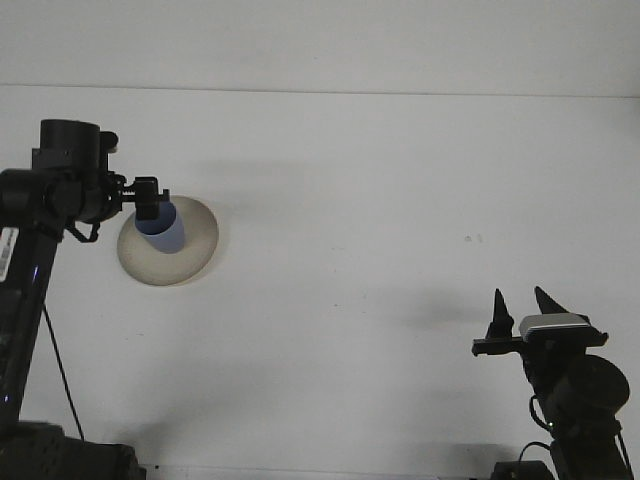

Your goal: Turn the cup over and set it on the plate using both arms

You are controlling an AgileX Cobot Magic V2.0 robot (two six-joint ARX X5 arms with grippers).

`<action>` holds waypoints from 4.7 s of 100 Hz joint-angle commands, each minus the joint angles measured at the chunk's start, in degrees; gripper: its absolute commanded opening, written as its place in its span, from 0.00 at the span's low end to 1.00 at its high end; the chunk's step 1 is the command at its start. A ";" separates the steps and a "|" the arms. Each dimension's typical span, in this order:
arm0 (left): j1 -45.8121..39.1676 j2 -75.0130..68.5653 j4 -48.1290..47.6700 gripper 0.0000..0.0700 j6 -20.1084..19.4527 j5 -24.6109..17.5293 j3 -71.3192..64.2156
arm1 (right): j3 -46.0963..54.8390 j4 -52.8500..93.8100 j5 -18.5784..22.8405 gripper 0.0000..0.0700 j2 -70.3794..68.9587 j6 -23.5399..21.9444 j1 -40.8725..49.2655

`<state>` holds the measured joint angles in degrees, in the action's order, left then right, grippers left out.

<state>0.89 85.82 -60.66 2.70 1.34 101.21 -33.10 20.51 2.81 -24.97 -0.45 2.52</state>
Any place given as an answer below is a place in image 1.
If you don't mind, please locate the pale blue cup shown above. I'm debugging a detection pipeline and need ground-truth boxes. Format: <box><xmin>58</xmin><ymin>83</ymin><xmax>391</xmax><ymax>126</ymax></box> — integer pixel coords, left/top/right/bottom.
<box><xmin>133</xmin><ymin>198</ymin><xmax>187</xmax><ymax>255</ymax></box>

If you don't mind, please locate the pale round plate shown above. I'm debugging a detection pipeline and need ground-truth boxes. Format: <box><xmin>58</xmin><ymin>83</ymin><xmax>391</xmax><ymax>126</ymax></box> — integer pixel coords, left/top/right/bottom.
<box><xmin>116</xmin><ymin>195</ymin><xmax>220</xmax><ymax>287</ymax></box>

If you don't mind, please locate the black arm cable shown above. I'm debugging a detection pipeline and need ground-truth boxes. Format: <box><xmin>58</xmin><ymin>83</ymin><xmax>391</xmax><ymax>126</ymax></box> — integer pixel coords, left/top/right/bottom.
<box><xmin>517</xmin><ymin>393</ymin><xmax>552</xmax><ymax>464</ymax></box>
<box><xmin>41</xmin><ymin>222</ymin><xmax>102</xmax><ymax>443</ymax></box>

